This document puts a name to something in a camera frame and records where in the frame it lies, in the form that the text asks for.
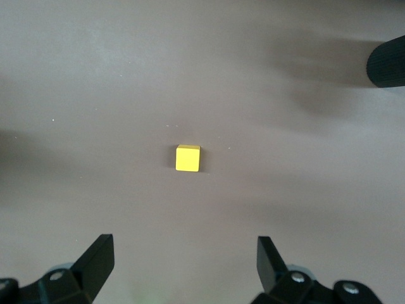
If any brown table cover sheet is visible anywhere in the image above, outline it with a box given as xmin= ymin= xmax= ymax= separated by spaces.
xmin=0 ymin=0 xmax=405 ymax=304

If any yellow cube block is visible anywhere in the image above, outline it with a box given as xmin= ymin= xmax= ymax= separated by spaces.
xmin=175 ymin=144 xmax=202 ymax=174

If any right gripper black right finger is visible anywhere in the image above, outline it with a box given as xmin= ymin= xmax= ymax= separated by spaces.
xmin=249 ymin=236 xmax=385 ymax=304

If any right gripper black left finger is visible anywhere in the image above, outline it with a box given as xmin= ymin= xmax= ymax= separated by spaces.
xmin=0 ymin=233 xmax=115 ymax=304

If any black ribbed cylinder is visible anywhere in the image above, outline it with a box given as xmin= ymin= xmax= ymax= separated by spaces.
xmin=366 ymin=34 xmax=405 ymax=90

